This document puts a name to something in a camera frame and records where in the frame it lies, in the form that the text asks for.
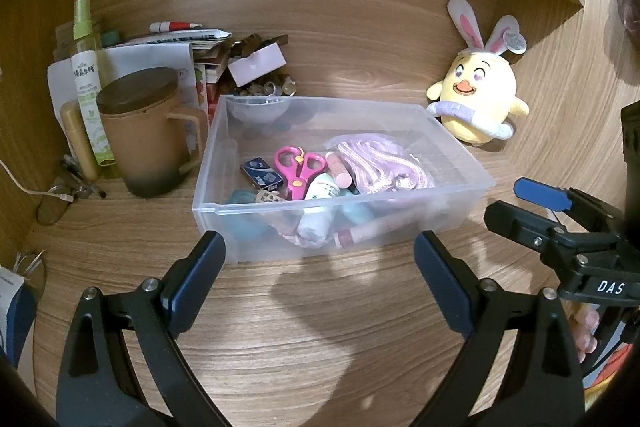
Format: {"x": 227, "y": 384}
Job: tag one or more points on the white small bottle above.
{"x": 322, "y": 187}

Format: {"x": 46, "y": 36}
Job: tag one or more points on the stack of booklets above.
{"x": 200, "y": 44}

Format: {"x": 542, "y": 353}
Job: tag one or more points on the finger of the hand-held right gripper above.
{"x": 520, "y": 219}
{"x": 542, "y": 196}

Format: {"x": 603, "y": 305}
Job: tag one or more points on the green spray bottle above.
{"x": 90, "y": 97}

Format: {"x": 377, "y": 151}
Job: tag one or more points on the dark blue small box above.
{"x": 262, "y": 172}

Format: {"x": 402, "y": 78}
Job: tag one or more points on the white paper sheet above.
{"x": 135, "y": 57}

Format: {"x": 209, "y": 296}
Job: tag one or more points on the person's right hand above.
{"x": 586, "y": 322}

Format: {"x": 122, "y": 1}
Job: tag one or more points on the brown ceramic mug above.
{"x": 145, "y": 147}

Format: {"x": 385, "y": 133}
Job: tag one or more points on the yellow chick plush toy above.
{"x": 480, "y": 87}

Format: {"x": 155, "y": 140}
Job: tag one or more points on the pink lip balm stick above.
{"x": 339, "y": 169}

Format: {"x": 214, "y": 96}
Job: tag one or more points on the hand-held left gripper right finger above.
{"x": 442, "y": 287}

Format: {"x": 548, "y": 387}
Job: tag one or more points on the bowl of metal clips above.
{"x": 260, "y": 107}

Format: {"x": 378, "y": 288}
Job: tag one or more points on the red white marker pen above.
{"x": 175, "y": 26}

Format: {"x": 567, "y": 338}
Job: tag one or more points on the gold cylindrical bottle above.
{"x": 76, "y": 137}

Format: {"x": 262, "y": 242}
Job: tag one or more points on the clear pink tube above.
{"x": 370, "y": 228}

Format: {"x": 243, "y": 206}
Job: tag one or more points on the blue white package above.
{"x": 17, "y": 307}

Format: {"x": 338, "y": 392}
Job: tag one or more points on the dark brown mug lid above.
{"x": 137, "y": 88}

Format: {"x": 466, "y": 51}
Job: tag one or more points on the clear plastic storage box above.
{"x": 350, "y": 117}

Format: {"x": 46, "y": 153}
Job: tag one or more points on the orange yellow clothing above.
{"x": 612, "y": 367}

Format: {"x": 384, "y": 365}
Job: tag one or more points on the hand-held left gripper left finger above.
{"x": 192, "y": 282}

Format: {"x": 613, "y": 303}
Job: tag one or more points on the pink scissors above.
{"x": 292, "y": 167}

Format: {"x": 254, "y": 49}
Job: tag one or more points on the teal small box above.
{"x": 110, "y": 38}

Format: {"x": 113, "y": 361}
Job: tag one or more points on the small pink white box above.
{"x": 255, "y": 64}

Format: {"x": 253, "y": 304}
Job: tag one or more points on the teal tape roll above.
{"x": 245, "y": 212}

